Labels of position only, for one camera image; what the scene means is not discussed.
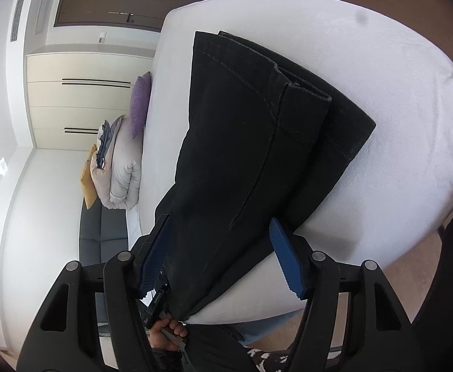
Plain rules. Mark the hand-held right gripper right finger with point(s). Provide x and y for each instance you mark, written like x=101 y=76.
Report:
x=284 y=259

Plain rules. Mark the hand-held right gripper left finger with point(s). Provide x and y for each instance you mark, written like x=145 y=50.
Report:
x=155 y=255

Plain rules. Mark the black pants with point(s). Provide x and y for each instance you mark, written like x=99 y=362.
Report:
x=230 y=143

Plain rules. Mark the person's left forearm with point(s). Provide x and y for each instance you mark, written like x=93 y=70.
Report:
x=166 y=360

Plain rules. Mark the person's left hand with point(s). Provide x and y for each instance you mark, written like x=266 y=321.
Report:
x=168 y=333

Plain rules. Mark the grey padded headboard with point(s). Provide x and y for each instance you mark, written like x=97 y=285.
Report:
x=102 y=232

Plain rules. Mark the person's dark clothing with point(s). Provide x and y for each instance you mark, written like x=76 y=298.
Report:
x=218 y=348

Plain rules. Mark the folded beige duvet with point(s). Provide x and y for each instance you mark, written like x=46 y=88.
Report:
x=122 y=170

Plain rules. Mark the yellow pillow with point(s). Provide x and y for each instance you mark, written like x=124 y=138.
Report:
x=88 y=178

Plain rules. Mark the purple pillow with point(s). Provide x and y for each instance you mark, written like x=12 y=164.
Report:
x=139 y=104

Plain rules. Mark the cream wardrobe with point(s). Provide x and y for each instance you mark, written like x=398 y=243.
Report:
x=75 y=100

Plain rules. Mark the bed with white sheet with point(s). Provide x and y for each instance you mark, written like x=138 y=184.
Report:
x=366 y=66

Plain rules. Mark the white air vent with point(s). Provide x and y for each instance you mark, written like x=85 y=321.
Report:
x=19 y=7

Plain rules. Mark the white light switch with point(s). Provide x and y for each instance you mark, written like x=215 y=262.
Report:
x=101 y=38

